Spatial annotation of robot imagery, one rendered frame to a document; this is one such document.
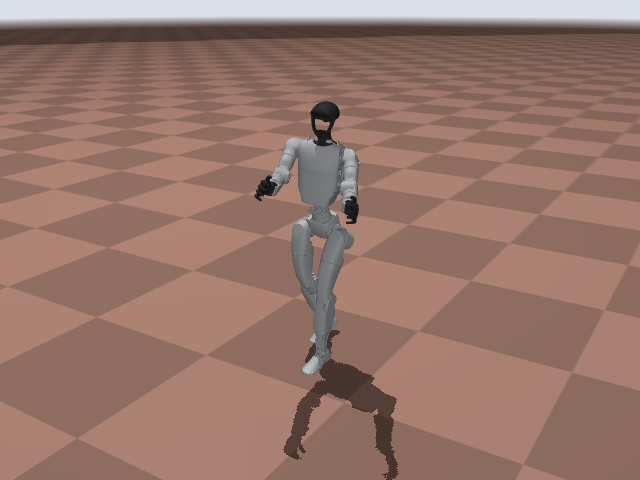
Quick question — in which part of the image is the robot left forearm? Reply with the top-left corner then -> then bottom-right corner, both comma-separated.
342,181 -> 358,213

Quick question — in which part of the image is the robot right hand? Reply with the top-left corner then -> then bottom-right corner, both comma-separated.
254,175 -> 278,201

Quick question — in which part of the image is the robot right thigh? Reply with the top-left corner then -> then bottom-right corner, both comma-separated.
291,217 -> 318,292

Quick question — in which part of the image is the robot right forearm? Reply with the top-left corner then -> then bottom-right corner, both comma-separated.
270,167 -> 285,196

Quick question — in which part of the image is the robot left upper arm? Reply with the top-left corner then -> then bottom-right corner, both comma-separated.
340,148 -> 360,195

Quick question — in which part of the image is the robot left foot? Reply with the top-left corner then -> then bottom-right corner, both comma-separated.
302,348 -> 331,375

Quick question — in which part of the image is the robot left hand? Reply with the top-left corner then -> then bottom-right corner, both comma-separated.
344,196 -> 359,224

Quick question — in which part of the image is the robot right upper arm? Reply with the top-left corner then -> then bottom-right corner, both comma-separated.
275,137 -> 304,184

